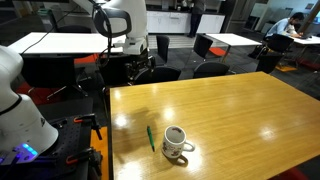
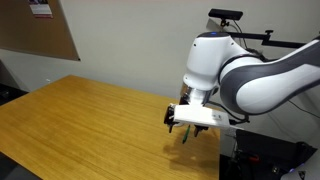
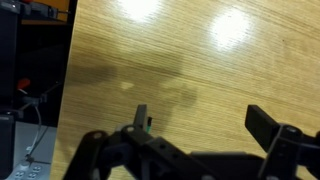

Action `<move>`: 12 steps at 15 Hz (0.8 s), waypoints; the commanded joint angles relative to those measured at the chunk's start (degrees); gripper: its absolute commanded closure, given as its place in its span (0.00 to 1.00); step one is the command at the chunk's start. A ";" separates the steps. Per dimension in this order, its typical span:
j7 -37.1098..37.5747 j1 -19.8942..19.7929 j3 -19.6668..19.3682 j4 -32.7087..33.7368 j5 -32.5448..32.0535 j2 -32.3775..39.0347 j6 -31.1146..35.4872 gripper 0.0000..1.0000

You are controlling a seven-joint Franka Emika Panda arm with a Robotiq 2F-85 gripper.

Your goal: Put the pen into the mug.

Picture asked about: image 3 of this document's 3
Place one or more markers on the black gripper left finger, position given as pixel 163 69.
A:
pixel 100 156

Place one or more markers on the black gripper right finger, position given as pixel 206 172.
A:
pixel 283 150

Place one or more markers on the green pen with black tip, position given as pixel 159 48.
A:
pixel 149 124

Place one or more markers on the grey panel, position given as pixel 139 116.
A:
pixel 43 140

